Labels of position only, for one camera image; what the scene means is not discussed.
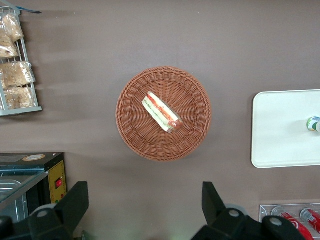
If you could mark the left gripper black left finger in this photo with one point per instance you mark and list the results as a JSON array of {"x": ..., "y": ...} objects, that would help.
[{"x": 70, "y": 212}]

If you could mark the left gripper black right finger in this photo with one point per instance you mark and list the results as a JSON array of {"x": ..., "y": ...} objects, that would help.
[{"x": 220, "y": 220}]

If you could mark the green lid yogurt bottle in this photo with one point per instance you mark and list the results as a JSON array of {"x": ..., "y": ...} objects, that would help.
[{"x": 313, "y": 123}]

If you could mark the beige plastic tray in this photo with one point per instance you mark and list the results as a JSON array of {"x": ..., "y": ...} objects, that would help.
[{"x": 277, "y": 130}]

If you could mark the tray of snack bags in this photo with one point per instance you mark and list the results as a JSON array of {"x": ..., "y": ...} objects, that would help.
[{"x": 25, "y": 111}]

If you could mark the black countertop food warmer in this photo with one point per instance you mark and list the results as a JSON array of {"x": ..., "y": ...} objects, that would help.
[{"x": 56, "y": 170}]

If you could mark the clear acrylic bottle rack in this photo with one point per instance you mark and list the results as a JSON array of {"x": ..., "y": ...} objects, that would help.
[{"x": 265, "y": 212}]

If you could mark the stainless steel pan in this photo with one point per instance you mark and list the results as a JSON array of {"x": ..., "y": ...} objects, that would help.
[{"x": 10, "y": 190}]

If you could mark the red cola bottle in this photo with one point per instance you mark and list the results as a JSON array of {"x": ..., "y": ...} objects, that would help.
[
  {"x": 297, "y": 226},
  {"x": 311, "y": 217}
]

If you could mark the round brown wicker basket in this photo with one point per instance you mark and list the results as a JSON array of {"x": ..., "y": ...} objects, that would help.
[{"x": 135, "y": 120}]

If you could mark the wrapped triangle sandwich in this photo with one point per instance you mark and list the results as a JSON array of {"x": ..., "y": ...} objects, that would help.
[{"x": 161, "y": 112}]

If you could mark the clear bag of pastries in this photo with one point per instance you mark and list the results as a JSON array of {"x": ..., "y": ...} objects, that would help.
[
  {"x": 16, "y": 74},
  {"x": 7, "y": 48},
  {"x": 12, "y": 26},
  {"x": 20, "y": 97}
]

